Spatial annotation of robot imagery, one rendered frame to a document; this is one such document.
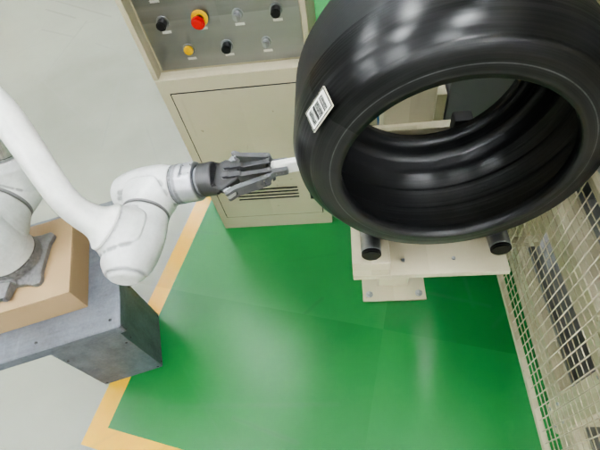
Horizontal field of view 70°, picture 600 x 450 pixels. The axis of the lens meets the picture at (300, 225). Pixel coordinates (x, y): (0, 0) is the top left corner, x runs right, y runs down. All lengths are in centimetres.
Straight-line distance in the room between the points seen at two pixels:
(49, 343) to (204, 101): 92
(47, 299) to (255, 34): 101
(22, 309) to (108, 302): 22
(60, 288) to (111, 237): 53
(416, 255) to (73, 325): 99
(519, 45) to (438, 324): 142
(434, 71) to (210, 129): 120
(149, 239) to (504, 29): 69
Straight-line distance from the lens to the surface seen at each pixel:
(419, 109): 117
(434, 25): 64
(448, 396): 183
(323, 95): 68
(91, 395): 212
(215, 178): 96
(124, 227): 90
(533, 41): 67
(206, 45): 156
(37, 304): 144
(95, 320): 143
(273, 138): 171
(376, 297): 193
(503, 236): 103
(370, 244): 98
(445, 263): 111
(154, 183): 98
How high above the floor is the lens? 175
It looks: 54 degrees down
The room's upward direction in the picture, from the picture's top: 13 degrees counter-clockwise
